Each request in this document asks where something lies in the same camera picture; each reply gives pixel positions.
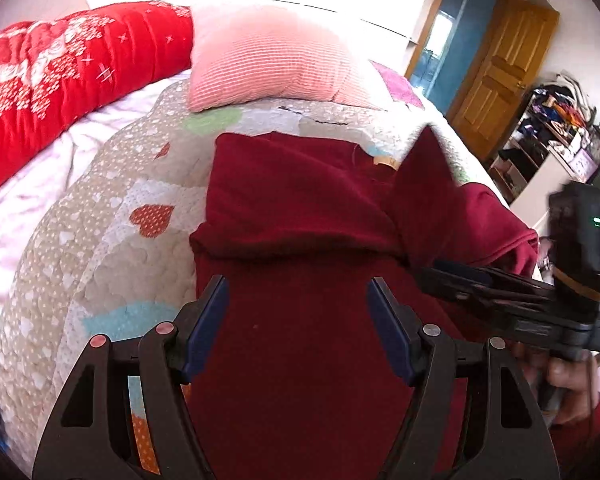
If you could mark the heart patterned quilted bedspread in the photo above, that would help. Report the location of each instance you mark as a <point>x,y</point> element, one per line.
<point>130,220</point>

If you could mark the person's right hand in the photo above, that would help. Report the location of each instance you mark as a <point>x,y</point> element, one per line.
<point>562,385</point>

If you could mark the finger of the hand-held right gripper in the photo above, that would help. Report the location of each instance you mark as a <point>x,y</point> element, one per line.
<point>480,282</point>

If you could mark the cluttered shelf rack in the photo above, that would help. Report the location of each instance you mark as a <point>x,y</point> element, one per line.
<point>555,125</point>

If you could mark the dark red sweater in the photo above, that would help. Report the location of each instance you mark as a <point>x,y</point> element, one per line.
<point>325,270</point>

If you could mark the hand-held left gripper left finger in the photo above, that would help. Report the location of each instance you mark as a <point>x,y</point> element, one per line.
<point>211,312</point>

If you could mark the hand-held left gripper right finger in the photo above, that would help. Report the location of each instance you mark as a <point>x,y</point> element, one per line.
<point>386,317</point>

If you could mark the pink striped pillow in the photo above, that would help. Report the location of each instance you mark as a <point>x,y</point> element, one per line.
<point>275,55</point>

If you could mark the wooden door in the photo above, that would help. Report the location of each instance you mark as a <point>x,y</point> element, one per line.
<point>502,77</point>

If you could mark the red floral quilt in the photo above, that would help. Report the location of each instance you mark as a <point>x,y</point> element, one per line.
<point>55,75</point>

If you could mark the white bed sheet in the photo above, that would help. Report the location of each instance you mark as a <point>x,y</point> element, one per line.
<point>35,200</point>

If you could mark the person's red sleeved forearm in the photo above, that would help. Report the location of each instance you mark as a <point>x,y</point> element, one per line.
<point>582,440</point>

